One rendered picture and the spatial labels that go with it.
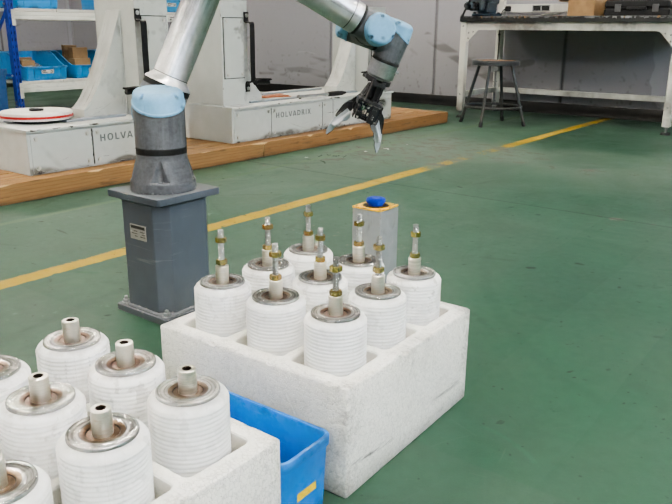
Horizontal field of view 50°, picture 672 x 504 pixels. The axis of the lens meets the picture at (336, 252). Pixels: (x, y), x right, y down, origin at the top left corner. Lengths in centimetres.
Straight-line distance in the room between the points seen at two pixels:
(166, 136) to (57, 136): 159
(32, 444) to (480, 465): 68
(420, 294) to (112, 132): 235
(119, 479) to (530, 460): 69
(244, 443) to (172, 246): 84
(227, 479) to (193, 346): 40
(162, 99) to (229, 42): 226
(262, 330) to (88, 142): 228
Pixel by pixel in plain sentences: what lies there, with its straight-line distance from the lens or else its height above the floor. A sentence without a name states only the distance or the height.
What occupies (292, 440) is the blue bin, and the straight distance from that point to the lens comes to 110.
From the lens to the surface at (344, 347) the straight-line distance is 107.
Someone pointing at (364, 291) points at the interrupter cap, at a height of 25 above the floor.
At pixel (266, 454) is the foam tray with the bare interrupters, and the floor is 17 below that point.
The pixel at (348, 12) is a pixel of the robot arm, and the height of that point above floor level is 70.
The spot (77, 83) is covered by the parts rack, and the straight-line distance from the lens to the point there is 642.
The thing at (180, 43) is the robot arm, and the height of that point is 63.
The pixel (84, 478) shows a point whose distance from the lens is 81.
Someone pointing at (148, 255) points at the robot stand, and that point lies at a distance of 173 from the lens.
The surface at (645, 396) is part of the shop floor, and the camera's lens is 152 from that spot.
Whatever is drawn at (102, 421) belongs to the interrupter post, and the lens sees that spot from 81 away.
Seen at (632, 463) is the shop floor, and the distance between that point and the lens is 130.
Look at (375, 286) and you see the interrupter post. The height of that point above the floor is 26.
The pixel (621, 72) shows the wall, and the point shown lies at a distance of 620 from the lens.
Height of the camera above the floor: 66
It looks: 17 degrees down
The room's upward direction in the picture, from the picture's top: straight up
